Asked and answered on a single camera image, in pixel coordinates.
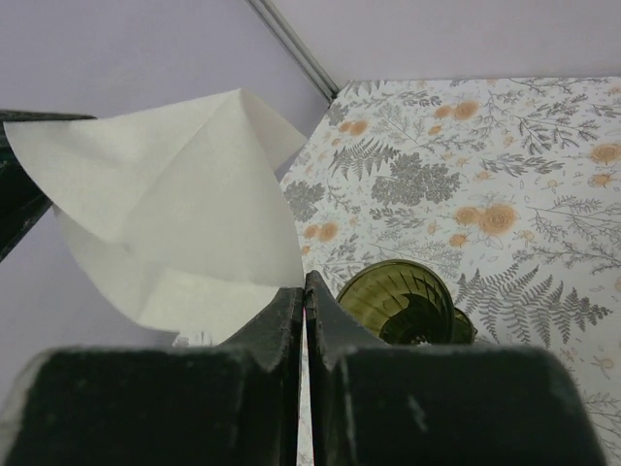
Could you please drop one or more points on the green glass coffee dripper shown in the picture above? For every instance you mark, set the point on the green glass coffee dripper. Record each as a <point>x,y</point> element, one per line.
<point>405,303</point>

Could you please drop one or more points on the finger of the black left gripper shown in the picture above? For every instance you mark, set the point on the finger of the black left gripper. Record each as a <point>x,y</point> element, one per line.
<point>22,203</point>

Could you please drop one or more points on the floral patterned tablecloth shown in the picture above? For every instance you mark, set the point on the floral patterned tablecloth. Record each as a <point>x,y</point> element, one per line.
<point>508,189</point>

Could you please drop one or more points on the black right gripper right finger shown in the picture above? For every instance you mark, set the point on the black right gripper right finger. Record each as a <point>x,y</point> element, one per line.
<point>376,404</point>

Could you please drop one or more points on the white paper coffee filter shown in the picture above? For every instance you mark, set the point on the white paper coffee filter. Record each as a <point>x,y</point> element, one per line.
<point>174,213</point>

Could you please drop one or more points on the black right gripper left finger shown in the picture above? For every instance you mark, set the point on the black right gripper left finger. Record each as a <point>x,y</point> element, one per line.
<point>236,403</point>

